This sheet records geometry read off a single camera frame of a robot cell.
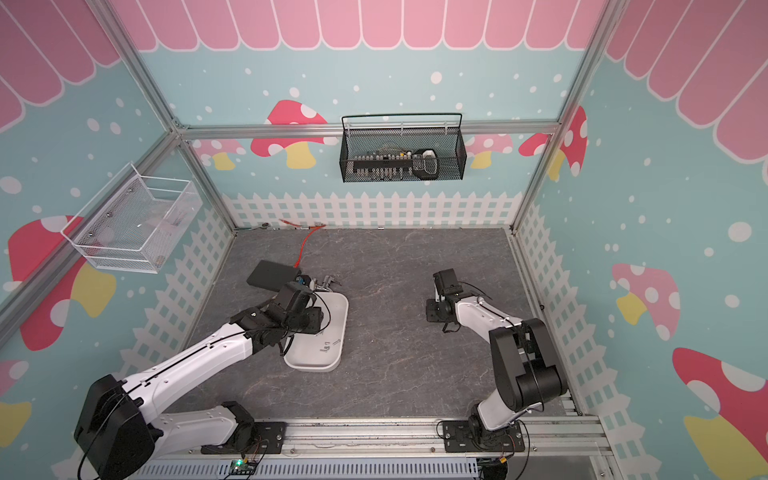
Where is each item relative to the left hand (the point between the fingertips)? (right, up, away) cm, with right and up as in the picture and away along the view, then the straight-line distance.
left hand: (315, 319), depth 83 cm
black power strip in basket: (+31, +45, +6) cm, 55 cm away
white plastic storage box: (0, -11, +5) cm, 12 cm away
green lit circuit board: (-16, -34, -10) cm, 39 cm away
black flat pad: (-21, +11, +22) cm, 33 cm away
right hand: (+36, +1, +11) cm, 37 cm away
